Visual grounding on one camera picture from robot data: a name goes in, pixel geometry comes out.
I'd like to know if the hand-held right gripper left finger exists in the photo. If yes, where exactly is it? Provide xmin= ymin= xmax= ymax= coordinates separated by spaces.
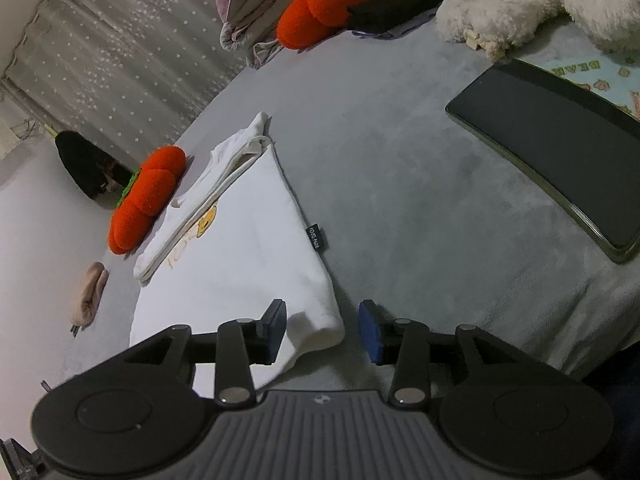
xmin=122 ymin=298 xmax=289 ymax=406

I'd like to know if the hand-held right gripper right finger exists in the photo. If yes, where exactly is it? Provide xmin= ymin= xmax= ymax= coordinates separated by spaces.
xmin=358 ymin=298 xmax=521 ymax=406

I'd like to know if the white long-sleeve shirt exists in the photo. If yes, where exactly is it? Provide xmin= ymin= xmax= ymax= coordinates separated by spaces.
xmin=128 ymin=111 xmax=346 ymax=402

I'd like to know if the black hanging garment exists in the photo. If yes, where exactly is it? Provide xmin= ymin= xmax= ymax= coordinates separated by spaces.
xmin=53 ymin=129 xmax=119 ymax=202

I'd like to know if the black tablet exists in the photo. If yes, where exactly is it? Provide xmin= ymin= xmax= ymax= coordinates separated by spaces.
xmin=444 ymin=57 xmax=640 ymax=265

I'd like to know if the folded grey pink quilt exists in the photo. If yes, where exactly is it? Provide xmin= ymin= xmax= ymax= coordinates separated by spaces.
xmin=219 ymin=0 xmax=347 ymax=69

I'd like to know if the grey star-print curtain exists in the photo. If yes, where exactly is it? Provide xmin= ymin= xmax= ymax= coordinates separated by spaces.
xmin=0 ymin=0 xmax=252 ymax=177

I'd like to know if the cartoon printed mat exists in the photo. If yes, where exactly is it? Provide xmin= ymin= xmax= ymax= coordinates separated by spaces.
xmin=536 ymin=51 xmax=640 ymax=122

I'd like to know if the white plush toy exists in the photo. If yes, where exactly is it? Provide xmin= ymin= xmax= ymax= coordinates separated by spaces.
xmin=434 ymin=0 xmax=640 ymax=62

